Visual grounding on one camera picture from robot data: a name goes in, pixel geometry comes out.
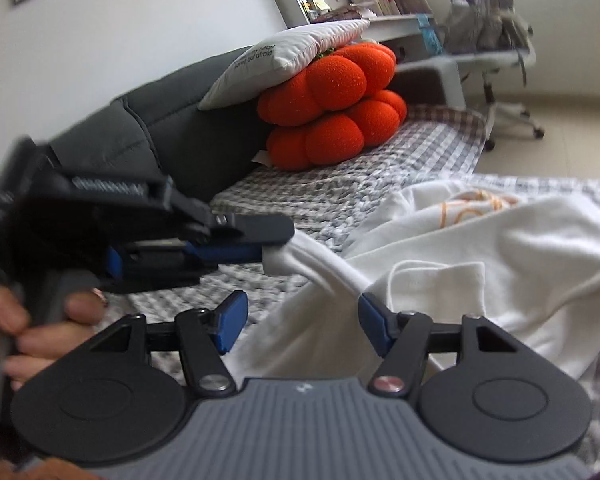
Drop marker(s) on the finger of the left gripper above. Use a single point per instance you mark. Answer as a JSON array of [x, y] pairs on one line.
[[249, 229], [172, 259]]

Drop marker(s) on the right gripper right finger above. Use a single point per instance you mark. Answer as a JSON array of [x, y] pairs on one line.
[[475, 386]]

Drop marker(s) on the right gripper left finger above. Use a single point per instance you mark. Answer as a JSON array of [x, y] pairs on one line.
[[129, 389]]

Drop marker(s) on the white sweatshirt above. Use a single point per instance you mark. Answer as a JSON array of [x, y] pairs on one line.
[[530, 265]]

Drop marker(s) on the grey checked quilt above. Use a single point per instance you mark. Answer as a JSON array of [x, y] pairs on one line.
[[267, 292]]

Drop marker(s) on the red pumpkin plush cushion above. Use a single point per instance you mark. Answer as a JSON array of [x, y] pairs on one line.
[[333, 109]]

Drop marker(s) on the dark grey sofa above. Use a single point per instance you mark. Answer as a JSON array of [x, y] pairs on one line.
[[219, 156]]

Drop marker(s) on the white printed pillow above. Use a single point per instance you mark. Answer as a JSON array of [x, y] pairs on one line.
[[277, 59]]

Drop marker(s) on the white office chair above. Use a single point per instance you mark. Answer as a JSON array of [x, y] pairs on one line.
[[487, 64]]

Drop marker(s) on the camouflage backpack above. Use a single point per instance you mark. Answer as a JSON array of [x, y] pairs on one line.
[[474, 26]]

